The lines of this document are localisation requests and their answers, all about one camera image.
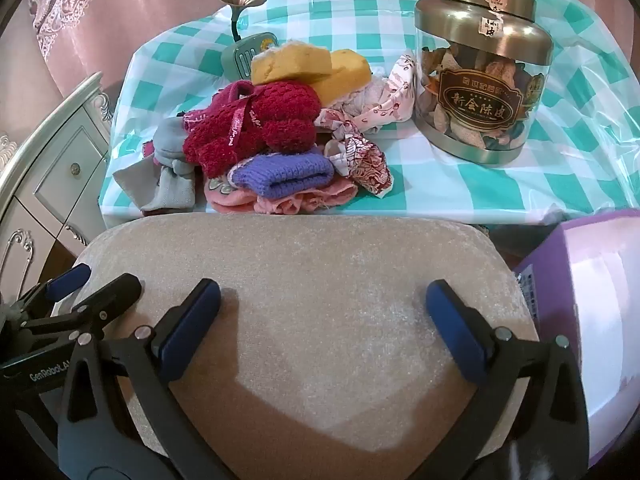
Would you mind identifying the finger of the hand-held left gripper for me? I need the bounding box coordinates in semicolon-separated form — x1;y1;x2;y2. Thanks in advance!
10;263;93;321
22;273;143;348

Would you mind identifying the teal white checkered tablecloth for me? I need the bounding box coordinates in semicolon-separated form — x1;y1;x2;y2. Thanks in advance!
100;0;640;226

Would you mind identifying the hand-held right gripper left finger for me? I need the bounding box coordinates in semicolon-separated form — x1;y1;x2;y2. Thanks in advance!
56;278;236;480

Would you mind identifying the green radio with brass horn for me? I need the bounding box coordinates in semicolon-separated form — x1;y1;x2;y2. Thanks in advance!
216;0;282;82

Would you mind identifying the white ornate cabinet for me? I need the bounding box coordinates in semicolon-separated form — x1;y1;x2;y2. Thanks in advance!
0;72;116;306

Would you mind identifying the purple cardboard box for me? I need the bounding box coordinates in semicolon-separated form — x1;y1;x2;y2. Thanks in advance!
512;208;640;468

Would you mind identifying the grey cloth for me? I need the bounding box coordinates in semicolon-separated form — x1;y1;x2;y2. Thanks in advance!
112;116;198;212

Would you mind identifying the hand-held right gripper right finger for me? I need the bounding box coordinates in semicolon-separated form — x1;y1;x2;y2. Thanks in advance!
425;280;589;480

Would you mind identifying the red patterned cloth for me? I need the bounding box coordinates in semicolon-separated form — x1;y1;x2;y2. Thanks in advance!
325;135;393;197

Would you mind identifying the pink cloth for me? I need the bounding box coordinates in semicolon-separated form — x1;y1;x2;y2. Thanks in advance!
205;175;358;216

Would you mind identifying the red knitted hat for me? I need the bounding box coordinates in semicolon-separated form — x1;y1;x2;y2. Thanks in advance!
181;81;322;178

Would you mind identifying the beige upholstered chair seat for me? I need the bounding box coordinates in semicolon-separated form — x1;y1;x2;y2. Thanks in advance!
50;211;541;480

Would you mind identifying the glass jar with brass lid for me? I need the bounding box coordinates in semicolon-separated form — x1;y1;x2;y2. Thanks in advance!
413;0;555;167

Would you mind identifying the yellow sponge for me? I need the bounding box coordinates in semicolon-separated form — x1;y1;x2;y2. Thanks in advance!
320;49;373;108
251;42;333;86

